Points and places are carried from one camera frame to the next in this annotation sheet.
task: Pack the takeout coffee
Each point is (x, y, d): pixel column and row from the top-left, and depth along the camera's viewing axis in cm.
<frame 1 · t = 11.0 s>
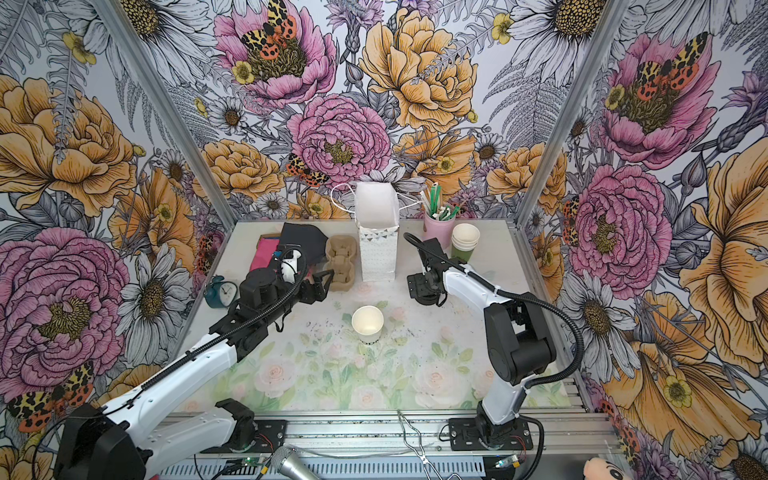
left hand: (320, 278, 80), fingers open
right hand: (429, 292, 94), fingers open
brown pulp cup carrier: (340, 249, 111), point 4 cm above the table
black paper napkin: (310, 238, 115), point 4 cm above the table
pink straw holder cup: (442, 230, 110), point 9 cm above the table
stack of paper cups: (465, 240, 101), point 14 cm above the table
teal alarm clock: (219, 293, 95), point 7 cm above the table
white paper coffee cup: (368, 321, 91), point 5 cm above the table
green straws bundle: (432, 203, 107), point 17 cm above the table

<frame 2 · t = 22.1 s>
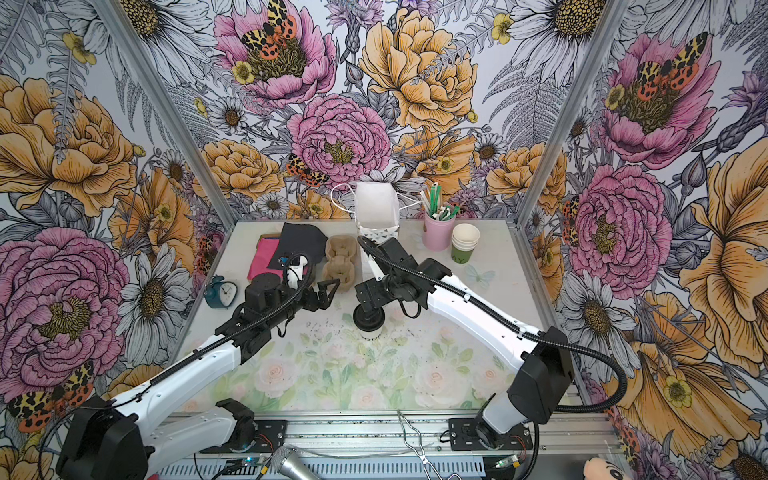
left hand: (326, 287, 81), fingers open
right hand: (376, 298, 77), fingers open
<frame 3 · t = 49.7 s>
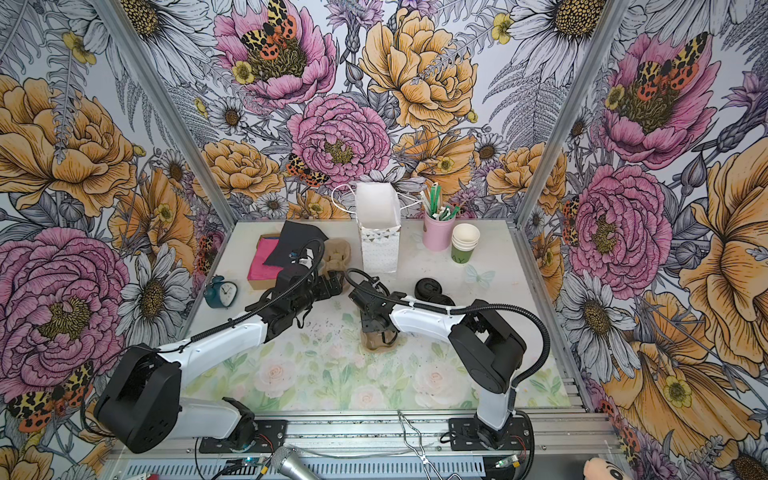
left hand: (330, 283, 88), fingers open
right hand: (376, 327, 90), fingers open
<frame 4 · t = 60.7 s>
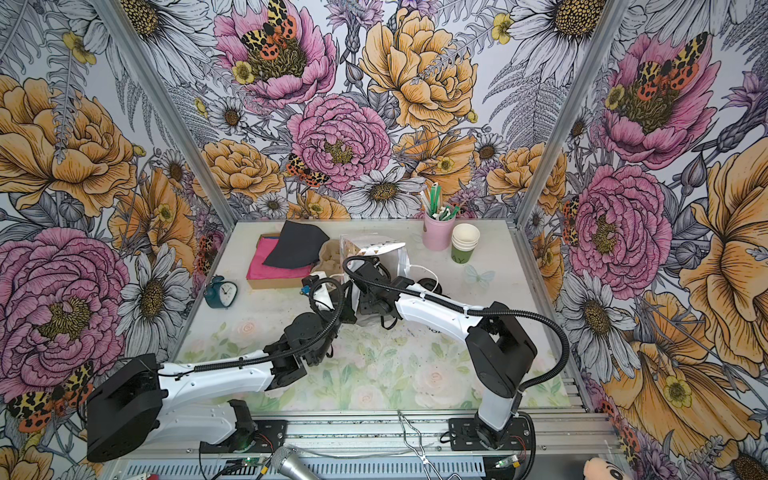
left hand: (353, 289, 77), fingers closed
right hand: (373, 307, 87), fingers open
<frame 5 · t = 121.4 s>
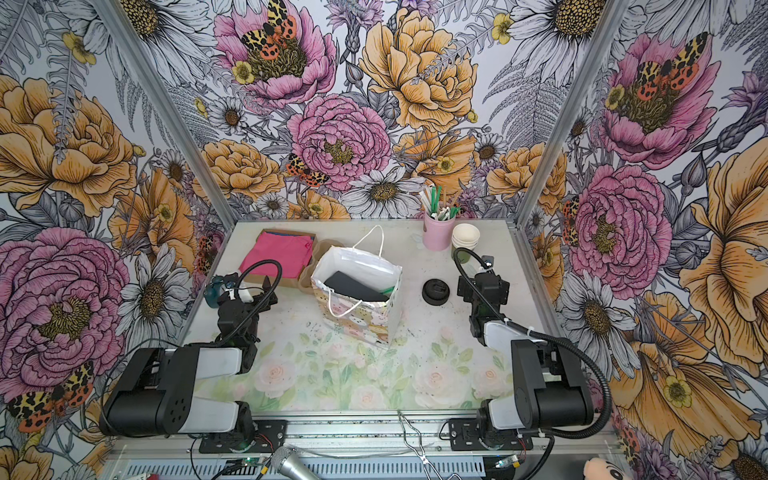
left hand: (253, 287, 90), fingers open
right hand: (480, 284, 93), fingers open
black paper napkin: (350, 286, 87), point 15 cm above the table
white patterned paper gift bag: (367, 320, 78), point 18 cm above the table
